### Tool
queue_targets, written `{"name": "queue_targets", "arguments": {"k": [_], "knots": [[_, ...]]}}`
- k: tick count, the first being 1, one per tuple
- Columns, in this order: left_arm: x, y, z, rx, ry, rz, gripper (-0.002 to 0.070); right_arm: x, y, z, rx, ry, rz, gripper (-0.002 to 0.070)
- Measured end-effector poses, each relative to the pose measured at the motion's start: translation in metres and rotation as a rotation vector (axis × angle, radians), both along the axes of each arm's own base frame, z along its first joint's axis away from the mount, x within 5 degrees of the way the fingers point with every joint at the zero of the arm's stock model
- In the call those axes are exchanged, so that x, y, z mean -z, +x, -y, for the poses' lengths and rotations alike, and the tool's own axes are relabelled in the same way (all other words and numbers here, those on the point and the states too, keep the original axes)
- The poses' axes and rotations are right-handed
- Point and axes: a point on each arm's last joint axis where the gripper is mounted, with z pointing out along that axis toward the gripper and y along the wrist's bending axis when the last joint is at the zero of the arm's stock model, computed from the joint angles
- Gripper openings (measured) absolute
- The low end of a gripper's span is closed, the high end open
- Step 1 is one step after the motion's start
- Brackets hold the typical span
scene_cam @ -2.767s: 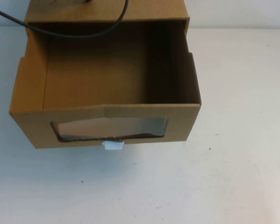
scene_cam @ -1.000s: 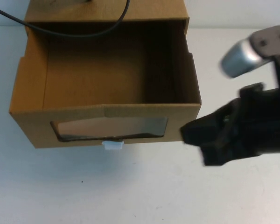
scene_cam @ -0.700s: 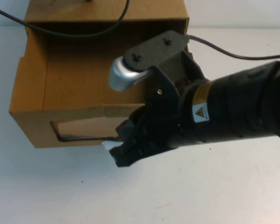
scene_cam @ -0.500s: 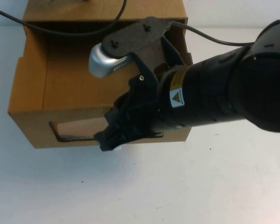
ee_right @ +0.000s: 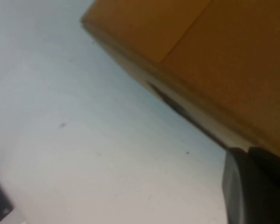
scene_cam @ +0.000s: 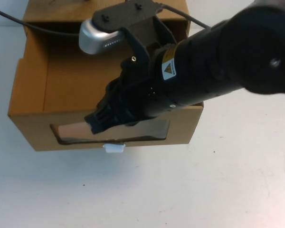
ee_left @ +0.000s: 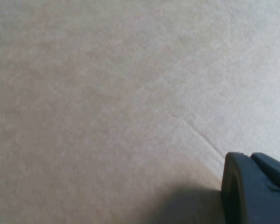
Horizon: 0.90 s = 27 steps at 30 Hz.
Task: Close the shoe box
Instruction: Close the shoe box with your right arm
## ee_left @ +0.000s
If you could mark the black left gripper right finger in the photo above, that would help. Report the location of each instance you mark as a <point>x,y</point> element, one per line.
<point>275,171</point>

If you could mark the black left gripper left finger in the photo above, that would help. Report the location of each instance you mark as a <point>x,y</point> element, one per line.
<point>247,196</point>

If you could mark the brown cardboard shoe box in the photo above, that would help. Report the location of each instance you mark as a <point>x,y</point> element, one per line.
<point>107,93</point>

